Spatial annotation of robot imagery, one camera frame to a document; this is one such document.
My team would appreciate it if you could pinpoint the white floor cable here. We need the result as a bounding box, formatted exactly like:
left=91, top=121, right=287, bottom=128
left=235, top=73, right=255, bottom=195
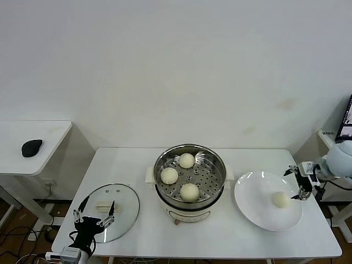
left=15, top=252, right=56, bottom=264

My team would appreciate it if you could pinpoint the stainless steel steamer basket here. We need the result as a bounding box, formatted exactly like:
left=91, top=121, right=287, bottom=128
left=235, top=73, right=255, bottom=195
left=145, top=145, right=234, bottom=206

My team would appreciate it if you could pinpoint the black computer monitor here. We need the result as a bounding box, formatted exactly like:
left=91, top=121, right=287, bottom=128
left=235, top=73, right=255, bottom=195
left=335, top=94, right=352, bottom=143

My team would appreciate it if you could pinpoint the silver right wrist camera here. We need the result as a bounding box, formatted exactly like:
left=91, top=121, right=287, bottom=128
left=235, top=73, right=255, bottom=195
left=298, top=162, right=314, bottom=177

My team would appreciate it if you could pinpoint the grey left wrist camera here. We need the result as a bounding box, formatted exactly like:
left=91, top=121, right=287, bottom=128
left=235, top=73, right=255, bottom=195
left=45, top=246, right=83, bottom=262

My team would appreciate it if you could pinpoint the black floor cable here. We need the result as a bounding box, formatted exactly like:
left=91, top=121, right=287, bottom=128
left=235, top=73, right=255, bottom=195
left=0, top=225, right=54, bottom=250

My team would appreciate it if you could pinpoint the white round plate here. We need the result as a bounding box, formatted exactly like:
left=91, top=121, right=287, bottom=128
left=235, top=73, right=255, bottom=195
left=234, top=170, right=304, bottom=232

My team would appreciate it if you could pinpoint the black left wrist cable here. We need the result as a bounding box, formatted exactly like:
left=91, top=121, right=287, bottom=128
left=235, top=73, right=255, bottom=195
left=68, top=230, right=97, bottom=256

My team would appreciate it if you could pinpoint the black computer mouse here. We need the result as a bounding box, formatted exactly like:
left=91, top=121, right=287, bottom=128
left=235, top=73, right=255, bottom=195
left=21, top=139, right=43, bottom=158

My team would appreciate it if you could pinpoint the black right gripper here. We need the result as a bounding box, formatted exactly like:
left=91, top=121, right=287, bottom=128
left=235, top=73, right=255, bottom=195
left=283, top=164, right=314, bottom=200

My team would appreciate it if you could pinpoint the black hanging cable with ferrite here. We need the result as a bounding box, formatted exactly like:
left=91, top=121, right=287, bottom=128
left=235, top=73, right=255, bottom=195
left=313, top=172, right=328, bottom=202

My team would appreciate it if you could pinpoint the white steamed baozi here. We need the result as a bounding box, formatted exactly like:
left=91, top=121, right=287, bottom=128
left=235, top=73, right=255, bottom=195
left=178, top=153, right=195, bottom=169
left=160, top=167, right=179, bottom=185
left=180, top=183, right=200, bottom=203
left=272, top=191, right=291, bottom=209

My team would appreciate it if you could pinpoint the round glass lid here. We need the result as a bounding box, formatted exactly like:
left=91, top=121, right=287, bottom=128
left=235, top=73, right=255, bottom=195
left=75, top=183, right=140, bottom=244

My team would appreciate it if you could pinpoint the white side table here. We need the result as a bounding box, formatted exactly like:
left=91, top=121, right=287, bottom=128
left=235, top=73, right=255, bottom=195
left=0, top=120, right=96, bottom=230

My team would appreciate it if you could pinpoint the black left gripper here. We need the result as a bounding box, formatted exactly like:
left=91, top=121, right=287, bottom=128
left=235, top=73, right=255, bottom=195
left=70, top=195, right=116, bottom=250

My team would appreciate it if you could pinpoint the cream electric cooker base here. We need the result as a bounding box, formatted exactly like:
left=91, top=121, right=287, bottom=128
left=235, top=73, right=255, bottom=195
left=145, top=164, right=235, bottom=226

